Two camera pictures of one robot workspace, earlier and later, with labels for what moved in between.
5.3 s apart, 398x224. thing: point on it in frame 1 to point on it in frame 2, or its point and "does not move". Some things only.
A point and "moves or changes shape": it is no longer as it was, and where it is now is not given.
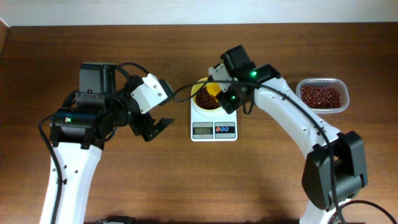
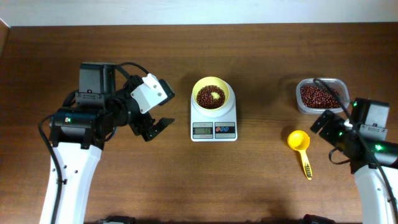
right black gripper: (224, 101) to (325, 125)
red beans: (321, 97) does not move
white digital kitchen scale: (222, 128) does not move
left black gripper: (143, 125) does not move
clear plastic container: (323, 95) does not move
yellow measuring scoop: (213, 88) moves or changes shape
